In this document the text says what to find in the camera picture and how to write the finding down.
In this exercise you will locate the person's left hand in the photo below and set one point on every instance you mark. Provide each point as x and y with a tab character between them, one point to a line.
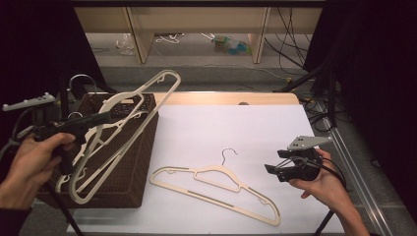
26	173

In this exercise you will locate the light wooden shelf unit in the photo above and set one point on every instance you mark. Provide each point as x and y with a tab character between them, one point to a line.
196	19

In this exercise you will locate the brown woven basket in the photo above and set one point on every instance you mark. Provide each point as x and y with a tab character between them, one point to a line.
131	170

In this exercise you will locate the clear plastic bag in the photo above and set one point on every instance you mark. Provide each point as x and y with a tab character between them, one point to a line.
125	44

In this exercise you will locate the metal floor rail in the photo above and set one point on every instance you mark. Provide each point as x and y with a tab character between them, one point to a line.
364	190

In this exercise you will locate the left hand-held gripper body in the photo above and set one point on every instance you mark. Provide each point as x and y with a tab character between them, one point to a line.
55	128

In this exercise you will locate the black curtain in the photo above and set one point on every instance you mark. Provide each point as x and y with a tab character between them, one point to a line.
32	49
377	82

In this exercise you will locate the white table mat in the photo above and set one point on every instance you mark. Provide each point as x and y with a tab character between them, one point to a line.
262	131

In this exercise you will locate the person's right hand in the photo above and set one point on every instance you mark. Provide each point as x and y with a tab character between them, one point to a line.
327	187

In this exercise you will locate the colourful plastic packets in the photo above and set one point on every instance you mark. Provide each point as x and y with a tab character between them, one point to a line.
231	46

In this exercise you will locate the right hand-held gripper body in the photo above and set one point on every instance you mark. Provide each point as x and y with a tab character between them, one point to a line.
306	164

